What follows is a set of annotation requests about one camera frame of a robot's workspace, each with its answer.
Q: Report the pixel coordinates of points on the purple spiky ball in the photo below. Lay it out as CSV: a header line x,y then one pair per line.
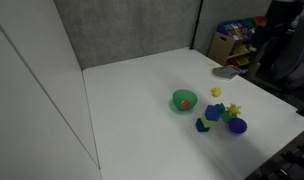
x,y
237,126

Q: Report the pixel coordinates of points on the lime green block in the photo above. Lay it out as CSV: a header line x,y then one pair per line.
x,y
208,122

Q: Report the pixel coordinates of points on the dark blue block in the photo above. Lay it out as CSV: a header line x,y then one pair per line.
x,y
201,126

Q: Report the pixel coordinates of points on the teal green fish toy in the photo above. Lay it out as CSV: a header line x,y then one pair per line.
x,y
220,107

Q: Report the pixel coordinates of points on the orange rubber toy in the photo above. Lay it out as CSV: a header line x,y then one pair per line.
x,y
185,104

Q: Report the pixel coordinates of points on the yellow duck toy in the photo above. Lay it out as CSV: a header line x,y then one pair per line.
x,y
216,92

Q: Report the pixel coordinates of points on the yellow spiky star toy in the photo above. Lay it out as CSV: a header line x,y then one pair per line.
x,y
234,109

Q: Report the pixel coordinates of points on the grey office chair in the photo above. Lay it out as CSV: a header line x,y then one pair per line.
x,y
297,53

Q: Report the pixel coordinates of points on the blue cube block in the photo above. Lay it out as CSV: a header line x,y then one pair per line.
x,y
212,112

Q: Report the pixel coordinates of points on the green round plate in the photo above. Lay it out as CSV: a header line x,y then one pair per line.
x,y
183,96

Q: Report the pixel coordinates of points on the colourful toy box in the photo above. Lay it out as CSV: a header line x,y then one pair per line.
x,y
237,29

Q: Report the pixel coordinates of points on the grey metal mounting plate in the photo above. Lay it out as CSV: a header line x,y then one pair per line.
x,y
226,72

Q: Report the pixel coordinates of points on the toy storage shelf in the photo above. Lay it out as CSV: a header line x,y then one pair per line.
x,y
225,50

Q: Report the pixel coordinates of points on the black vertical pole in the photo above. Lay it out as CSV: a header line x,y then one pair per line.
x,y
195,25

